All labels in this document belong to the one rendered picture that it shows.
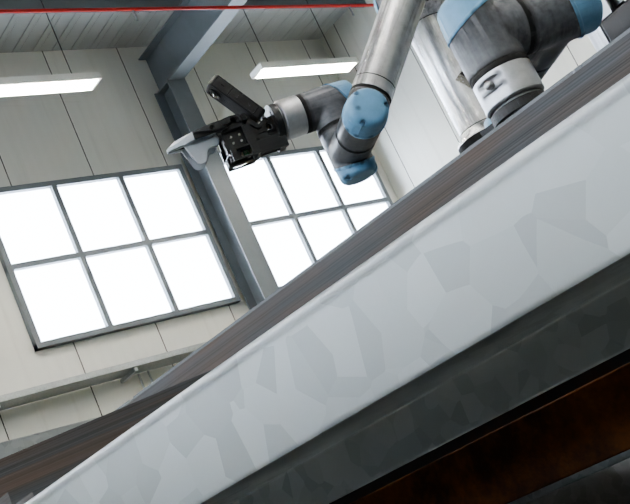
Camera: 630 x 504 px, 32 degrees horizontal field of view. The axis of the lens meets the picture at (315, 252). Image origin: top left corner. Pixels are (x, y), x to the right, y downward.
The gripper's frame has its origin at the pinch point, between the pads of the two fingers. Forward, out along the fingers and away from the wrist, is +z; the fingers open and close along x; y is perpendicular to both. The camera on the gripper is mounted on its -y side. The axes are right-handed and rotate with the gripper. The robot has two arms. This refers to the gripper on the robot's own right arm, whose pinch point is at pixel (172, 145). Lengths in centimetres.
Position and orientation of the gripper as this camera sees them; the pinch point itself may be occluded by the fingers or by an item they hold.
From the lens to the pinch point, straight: 201.8
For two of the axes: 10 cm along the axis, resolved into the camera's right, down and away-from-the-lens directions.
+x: -2.2, 2.1, 9.5
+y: 3.8, 9.2, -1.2
